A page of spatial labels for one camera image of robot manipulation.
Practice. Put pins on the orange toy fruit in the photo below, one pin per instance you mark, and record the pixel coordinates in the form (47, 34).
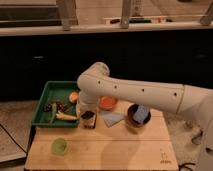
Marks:
(73, 97)

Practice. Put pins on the orange cup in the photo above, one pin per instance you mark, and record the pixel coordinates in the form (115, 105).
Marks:
(107, 102)

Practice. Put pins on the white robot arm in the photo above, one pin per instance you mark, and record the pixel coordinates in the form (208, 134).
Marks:
(191, 102)

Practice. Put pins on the green plastic cup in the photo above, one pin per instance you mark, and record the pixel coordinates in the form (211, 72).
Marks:
(59, 146)

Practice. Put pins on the dark toy grapes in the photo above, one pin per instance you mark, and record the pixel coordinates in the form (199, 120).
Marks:
(59, 105)

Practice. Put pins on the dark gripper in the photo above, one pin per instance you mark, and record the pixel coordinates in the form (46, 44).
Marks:
(89, 119)

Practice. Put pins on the green plastic tray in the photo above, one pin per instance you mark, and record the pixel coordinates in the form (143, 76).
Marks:
(56, 91)

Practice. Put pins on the dark brown bowl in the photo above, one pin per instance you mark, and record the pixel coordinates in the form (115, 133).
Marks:
(130, 120)

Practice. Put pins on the light blue cloth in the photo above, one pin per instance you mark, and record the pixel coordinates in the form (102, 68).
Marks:
(111, 118)

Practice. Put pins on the yellow toy banana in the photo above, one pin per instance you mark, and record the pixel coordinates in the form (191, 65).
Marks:
(62, 116)

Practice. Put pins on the green toy vegetable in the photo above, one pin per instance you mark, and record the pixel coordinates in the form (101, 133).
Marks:
(54, 111)

